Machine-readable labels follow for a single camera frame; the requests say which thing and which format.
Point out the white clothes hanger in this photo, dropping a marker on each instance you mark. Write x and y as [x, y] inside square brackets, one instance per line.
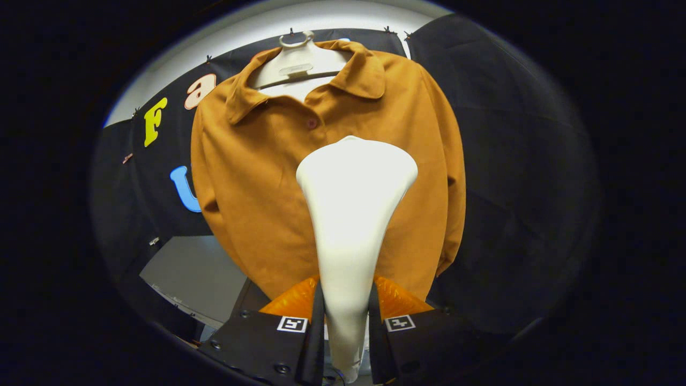
[297, 67]

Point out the orange button shirt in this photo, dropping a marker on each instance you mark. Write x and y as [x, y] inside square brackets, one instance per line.
[257, 187]

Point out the small pink clip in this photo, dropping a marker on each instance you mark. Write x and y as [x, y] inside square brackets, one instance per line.
[127, 158]

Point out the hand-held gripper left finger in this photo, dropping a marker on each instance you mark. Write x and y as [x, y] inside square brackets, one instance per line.
[318, 348]

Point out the white garment steamer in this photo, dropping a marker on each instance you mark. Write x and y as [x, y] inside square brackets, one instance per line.
[353, 214]

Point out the small silver clip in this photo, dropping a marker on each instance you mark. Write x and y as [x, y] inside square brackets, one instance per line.
[154, 241]

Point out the black backdrop cloth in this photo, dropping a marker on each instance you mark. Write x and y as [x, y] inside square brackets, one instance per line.
[525, 187]

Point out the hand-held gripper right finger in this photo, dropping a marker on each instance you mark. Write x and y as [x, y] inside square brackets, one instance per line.
[375, 348]

